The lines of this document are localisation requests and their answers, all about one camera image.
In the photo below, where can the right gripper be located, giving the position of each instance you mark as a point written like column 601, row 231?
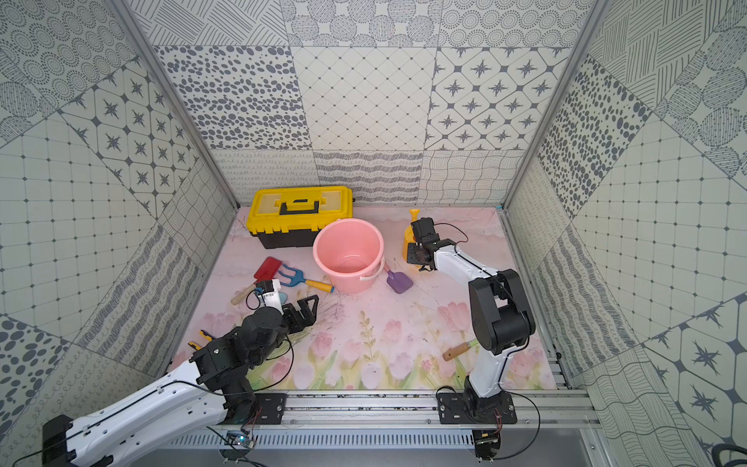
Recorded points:
column 411, row 257

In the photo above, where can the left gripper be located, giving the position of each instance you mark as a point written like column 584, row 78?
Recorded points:
column 295, row 315

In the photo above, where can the purple shovel pink handle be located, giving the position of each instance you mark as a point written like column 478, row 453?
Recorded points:
column 397, row 281

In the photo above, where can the blue rake yellow handle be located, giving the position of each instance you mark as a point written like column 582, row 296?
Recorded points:
column 291, row 277

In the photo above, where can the red shovel wooden handle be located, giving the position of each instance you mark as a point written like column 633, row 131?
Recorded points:
column 266, row 272

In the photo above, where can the pink plastic bucket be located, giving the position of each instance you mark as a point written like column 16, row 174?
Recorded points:
column 351, row 252

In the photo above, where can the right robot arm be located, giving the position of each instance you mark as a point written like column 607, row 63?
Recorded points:
column 502, row 319

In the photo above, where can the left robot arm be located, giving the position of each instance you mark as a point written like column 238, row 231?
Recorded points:
column 209, row 388

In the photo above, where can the yellow toy watering can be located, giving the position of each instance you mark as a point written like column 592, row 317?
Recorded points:
column 409, row 233

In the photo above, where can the floral pink table mat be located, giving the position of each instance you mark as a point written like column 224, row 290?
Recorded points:
column 376, row 339

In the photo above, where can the yellow black toolbox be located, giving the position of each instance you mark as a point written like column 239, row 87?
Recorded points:
column 293, row 217

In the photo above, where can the yellow black pliers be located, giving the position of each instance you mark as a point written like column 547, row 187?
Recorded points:
column 204, row 338

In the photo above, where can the left controller board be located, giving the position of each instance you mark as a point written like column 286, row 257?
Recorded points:
column 237, row 445

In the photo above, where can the controller board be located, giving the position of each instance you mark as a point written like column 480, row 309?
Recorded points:
column 237, row 445
column 487, row 444

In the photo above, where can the right controller board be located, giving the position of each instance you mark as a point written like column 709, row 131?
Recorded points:
column 487, row 444

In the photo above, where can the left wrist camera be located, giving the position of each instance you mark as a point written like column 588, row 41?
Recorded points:
column 270, row 294

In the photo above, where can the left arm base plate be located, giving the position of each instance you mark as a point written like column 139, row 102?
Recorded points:
column 261, row 409

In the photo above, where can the green rake wooden handle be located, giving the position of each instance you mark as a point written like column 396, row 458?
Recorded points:
column 456, row 351

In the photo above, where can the aluminium mounting rail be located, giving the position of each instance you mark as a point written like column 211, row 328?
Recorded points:
column 422, row 408

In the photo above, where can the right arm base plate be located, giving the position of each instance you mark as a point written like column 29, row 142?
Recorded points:
column 466, row 408

